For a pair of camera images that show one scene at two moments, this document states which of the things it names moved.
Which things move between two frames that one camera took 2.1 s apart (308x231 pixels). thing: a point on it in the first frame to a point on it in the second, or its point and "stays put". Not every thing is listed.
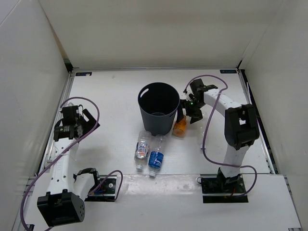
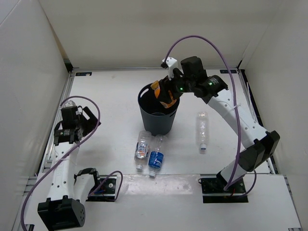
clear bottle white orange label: (141, 148) stays put
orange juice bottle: (179, 127) to (155, 86)
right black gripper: (196, 116) to (166, 84)
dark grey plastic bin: (158, 103) stays put
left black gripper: (90, 124) stays put
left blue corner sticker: (83, 74) stays put
